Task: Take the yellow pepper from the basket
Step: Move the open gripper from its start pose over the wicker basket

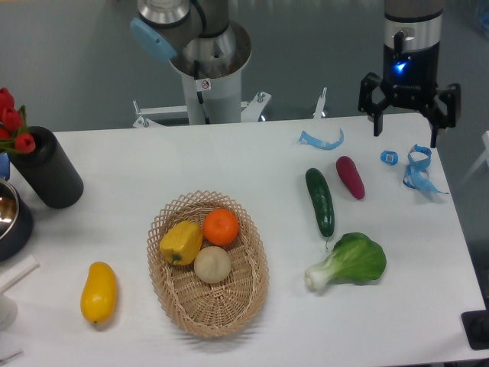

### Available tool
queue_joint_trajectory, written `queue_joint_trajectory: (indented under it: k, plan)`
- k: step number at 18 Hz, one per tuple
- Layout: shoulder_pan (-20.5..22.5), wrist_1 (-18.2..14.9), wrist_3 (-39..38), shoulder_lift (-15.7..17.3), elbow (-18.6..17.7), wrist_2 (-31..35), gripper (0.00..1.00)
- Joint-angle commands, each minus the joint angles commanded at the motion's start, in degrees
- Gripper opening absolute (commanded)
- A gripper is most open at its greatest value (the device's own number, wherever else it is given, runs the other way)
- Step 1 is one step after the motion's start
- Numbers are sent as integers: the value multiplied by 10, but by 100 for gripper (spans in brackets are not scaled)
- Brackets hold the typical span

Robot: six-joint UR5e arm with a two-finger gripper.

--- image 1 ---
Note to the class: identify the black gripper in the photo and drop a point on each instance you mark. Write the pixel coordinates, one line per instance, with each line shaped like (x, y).
(412, 32)

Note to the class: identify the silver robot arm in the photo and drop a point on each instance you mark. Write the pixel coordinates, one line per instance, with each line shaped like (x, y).
(209, 51)

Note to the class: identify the woven wicker basket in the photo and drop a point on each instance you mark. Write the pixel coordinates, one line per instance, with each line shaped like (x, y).
(201, 309)

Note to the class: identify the yellow bell pepper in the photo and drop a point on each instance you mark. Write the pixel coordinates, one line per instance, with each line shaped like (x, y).
(182, 243)

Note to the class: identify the small blue tape roll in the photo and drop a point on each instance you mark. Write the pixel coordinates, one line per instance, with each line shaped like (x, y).
(389, 157)

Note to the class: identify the blue tangled tape strip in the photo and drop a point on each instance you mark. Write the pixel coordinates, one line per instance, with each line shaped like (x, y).
(416, 175)

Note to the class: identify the purple sweet potato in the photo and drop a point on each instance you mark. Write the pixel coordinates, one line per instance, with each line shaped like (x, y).
(348, 173)

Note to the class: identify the blue tape strip curved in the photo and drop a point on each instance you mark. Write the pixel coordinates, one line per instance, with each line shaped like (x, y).
(307, 139)

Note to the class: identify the green cucumber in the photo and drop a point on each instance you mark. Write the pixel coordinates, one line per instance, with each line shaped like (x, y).
(321, 198)

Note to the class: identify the green bok choy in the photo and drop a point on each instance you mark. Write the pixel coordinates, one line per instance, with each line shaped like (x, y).
(355, 257)

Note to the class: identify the orange fruit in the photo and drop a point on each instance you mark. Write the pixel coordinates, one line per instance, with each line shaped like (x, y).
(220, 227)

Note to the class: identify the black device at right edge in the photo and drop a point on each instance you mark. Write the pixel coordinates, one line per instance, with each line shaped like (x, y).
(476, 328)

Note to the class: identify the yellow mango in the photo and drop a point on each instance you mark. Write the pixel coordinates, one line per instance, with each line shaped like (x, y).
(100, 293)

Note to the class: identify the black cylindrical vase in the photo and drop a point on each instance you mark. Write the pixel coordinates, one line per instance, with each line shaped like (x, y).
(49, 171)

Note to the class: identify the red tulip flowers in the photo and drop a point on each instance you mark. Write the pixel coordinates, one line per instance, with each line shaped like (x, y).
(15, 135)

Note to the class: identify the dark metal bowl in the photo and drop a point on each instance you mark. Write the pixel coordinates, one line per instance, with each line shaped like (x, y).
(16, 221)

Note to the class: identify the white stand at left edge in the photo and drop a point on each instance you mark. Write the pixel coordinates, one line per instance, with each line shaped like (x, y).
(9, 278)

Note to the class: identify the white mounting bracket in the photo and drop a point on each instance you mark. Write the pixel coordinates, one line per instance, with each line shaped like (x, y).
(256, 110)

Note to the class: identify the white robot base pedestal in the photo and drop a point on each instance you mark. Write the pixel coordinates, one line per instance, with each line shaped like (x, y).
(217, 81)

